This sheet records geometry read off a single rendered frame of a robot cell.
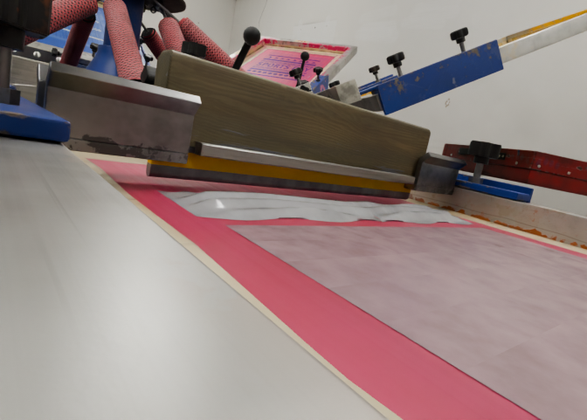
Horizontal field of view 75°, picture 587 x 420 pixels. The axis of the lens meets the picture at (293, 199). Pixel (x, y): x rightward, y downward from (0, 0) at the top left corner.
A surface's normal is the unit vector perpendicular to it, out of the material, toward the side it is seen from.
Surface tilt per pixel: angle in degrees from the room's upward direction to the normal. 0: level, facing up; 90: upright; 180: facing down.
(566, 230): 90
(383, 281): 0
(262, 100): 90
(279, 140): 90
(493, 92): 90
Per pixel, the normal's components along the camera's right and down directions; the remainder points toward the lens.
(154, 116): 0.61, 0.25
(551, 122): -0.77, -0.05
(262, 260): 0.19, -0.97
